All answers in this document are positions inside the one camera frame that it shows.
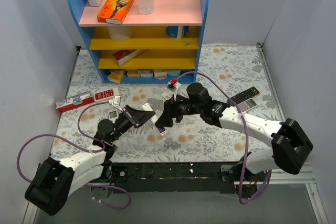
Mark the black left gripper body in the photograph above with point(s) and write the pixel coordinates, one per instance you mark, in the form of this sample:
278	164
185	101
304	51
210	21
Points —
132	116

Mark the white remote battery cover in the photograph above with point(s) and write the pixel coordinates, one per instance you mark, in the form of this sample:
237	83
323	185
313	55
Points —
167	96

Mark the blue wooden shelf unit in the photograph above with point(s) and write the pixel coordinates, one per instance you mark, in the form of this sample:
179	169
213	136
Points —
161	51

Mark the red white calculator remote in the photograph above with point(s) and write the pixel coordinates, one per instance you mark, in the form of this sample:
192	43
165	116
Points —
105	95

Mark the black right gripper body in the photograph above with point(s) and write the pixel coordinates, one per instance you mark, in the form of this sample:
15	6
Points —
174	109

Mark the white remote on table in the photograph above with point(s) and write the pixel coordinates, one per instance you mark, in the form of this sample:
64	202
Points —
113	115

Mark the blue white can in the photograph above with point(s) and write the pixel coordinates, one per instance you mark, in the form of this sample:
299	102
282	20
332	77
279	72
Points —
177	31

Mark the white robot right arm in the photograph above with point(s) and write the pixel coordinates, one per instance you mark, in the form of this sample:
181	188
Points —
289	144

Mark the white cup on shelf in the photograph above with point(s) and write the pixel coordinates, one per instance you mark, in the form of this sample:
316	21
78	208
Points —
120	33

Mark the grey ac remote control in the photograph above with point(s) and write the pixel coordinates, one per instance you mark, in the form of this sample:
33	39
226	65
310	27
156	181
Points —
247	105

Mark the white slim remote control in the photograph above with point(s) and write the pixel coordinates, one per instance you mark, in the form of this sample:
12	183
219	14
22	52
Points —
161	130

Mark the orange razor box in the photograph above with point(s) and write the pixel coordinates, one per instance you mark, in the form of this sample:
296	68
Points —
114	11

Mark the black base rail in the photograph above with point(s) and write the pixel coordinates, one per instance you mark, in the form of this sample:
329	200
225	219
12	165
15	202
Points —
221	177

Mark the red white box on shelf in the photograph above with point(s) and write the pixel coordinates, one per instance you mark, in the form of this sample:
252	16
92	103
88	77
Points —
123	56

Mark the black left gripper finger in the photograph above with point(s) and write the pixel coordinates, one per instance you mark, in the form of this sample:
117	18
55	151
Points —
134	111
142	117

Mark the black tv remote control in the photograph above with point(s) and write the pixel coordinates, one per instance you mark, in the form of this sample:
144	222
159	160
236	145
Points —
243	96

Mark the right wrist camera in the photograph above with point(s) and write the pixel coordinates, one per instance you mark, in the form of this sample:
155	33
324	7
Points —
175	87

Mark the red white toothpaste box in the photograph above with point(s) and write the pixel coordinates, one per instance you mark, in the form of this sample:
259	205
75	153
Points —
74	102

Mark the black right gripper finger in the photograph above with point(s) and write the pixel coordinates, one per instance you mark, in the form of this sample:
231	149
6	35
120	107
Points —
165	120
169	107

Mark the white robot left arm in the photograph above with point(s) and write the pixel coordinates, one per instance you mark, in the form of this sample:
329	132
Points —
56	180

